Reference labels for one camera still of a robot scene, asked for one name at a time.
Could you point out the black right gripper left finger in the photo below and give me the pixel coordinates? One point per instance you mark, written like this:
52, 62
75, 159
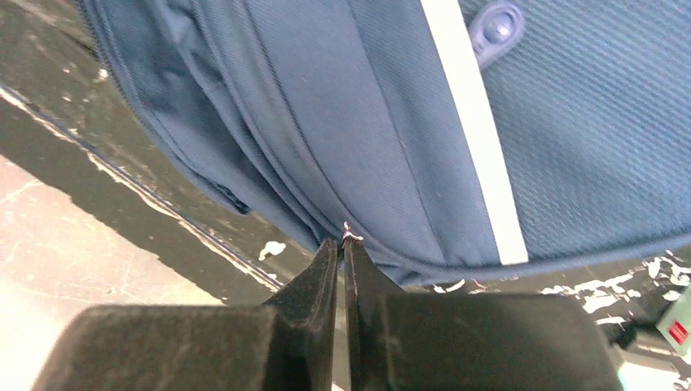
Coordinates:
285, 343

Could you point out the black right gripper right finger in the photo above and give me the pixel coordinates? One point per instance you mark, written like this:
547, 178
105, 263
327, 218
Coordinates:
427, 341

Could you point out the navy blue student backpack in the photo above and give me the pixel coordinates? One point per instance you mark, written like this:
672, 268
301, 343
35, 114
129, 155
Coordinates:
459, 139

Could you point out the small card box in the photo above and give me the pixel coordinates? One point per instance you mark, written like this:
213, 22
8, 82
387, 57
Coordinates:
675, 325

